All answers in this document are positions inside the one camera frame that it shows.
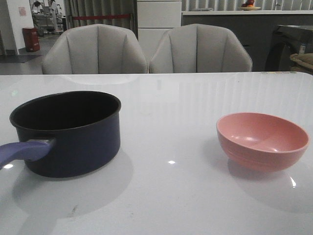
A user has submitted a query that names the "right grey upholstered chair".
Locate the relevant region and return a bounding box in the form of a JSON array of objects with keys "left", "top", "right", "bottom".
[{"left": 149, "top": 24, "right": 253, "bottom": 73}]

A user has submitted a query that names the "left grey upholstered chair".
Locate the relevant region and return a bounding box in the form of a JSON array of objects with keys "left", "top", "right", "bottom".
[{"left": 42, "top": 24, "right": 148, "bottom": 74}]

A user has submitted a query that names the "fruit plate on counter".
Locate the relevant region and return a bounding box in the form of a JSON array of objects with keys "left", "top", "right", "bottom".
[{"left": 239, "top": 0, "right": 261, "bottom": 11}]

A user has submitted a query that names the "white cabinet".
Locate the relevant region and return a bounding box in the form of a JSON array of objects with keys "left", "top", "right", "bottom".
[{"left": 136, "top": 0, "right": 182, "bottom": 61}]

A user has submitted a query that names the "dark blue saucepan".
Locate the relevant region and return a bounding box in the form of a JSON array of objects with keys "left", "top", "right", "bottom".
[{"left": 0, "top": 91, "right": 121, "bottom": 178}]

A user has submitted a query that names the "pink plastic bowl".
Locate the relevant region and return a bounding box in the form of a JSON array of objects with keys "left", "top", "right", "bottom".
[{"left": 216, "top": 113, "right": 310, "bottom": 172}]

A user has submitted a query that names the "grey counter with white top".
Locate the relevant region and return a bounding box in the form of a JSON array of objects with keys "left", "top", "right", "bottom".
[{"left": 182, "top": 11, "right": 313, "bottom": 71}]

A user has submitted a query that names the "beige cushion at right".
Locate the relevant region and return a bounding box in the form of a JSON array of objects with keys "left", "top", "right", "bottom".
[{"left": 290, "top": 53, "right": 313, "bottom": 75}]

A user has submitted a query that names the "dark appliance at right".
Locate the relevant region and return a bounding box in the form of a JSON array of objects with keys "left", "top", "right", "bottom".
[{"left": 265, "top": 25, "right": 313, "bottom": 71}]

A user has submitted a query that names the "grey upholstered chair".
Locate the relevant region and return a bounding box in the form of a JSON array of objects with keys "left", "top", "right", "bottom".
[
  {"left": 42, "top": 24, "right": 148, "bottom": 74},
  {"left": 149, "top": 24, "right": 253, "bottom": 73}
]

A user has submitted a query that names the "red bin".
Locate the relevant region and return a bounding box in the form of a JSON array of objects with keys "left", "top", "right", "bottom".
[{"left": 22, "top": 27, "right": 40, "bottom": 52}]

